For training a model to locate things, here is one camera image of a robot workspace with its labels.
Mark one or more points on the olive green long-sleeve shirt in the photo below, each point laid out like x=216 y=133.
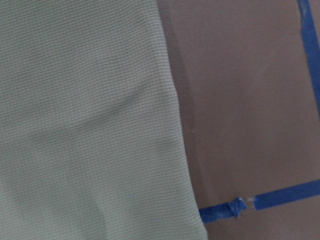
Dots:
x=91 y=143

